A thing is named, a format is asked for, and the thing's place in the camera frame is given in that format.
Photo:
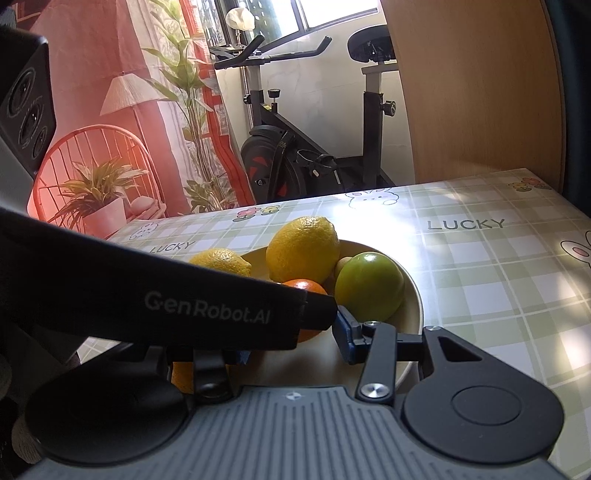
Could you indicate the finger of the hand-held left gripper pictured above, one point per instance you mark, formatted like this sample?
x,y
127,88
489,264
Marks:
x,y
318,311

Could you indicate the white cloth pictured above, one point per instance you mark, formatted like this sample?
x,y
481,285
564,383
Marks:
x,y
240,19

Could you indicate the green citrus fruit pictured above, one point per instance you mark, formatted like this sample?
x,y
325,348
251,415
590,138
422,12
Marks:
x,y
369,286

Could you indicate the metal stand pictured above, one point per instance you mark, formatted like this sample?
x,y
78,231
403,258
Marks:
x,y
231,50

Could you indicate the dark blue curtain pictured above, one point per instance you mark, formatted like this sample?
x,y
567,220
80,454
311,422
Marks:
x,y
575,92

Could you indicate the orange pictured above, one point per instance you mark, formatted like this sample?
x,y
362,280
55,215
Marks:
x,y
182,376

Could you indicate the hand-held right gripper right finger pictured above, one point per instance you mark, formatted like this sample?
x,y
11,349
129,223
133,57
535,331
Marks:
x,y
347,339

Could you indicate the black exercise bike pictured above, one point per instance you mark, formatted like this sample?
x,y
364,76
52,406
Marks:
x,y
286,152

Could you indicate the wooden panel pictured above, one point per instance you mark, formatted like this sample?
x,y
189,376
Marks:
x,y
471,92

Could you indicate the cream round plate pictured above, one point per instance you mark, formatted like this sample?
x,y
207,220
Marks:
x,y
411,323

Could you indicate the printed backdrop cloth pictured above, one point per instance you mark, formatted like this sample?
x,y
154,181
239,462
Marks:
x,y
115,115

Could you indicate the window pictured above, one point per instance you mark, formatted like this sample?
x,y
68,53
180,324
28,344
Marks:
x,y
332,18

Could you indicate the green plaid tablecloth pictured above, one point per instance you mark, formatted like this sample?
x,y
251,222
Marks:
x,y
485,277

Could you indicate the yellow lemon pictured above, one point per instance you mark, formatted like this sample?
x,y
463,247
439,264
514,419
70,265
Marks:
x,y
304,249
221,261

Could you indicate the small bright mandarin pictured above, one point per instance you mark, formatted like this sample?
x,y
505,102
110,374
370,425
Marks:
x,y
307,287

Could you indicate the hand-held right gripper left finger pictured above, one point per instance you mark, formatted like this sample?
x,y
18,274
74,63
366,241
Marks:
x,y
238,357

